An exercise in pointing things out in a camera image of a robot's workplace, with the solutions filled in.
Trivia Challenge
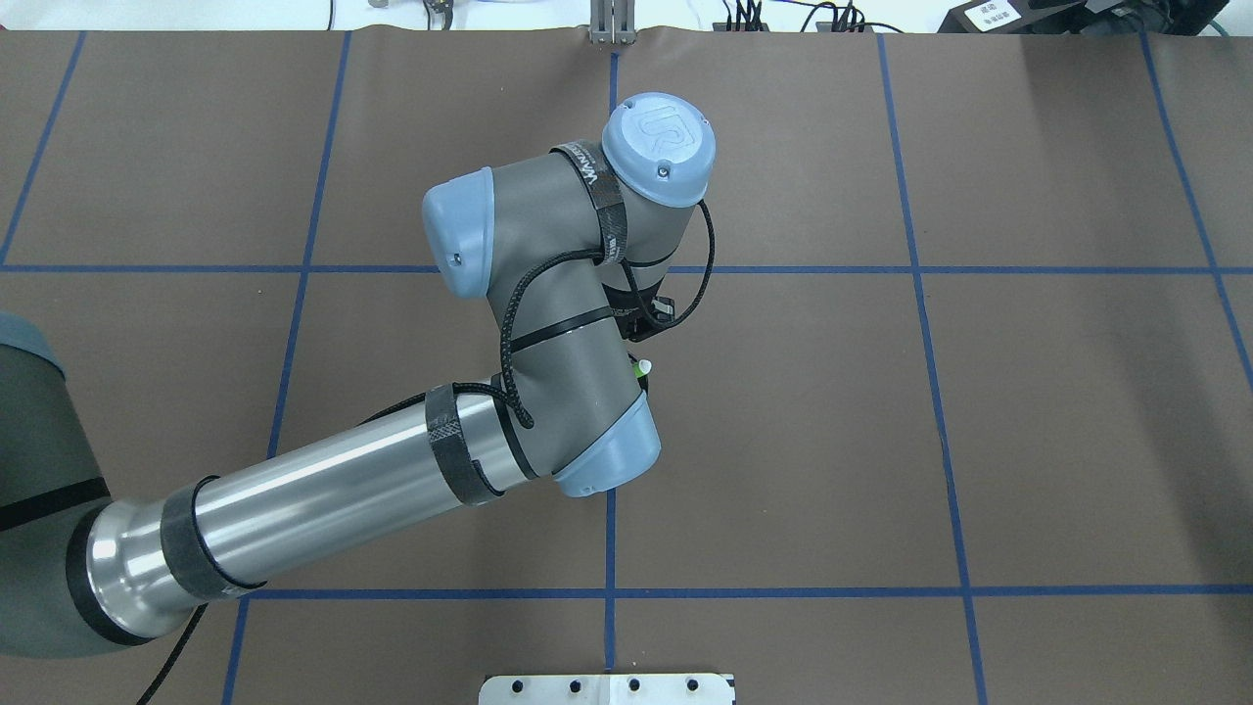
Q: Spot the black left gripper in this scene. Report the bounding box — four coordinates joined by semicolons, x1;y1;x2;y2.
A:
605;284;677;341

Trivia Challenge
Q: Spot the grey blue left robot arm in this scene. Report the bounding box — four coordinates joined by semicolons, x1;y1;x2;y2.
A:
1;91;717;659

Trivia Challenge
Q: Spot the aluminium frame post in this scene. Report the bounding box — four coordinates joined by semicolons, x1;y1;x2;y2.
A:
586;0;638;46

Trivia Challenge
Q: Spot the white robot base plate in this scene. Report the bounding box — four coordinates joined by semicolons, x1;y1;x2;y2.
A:
477;672;738;704

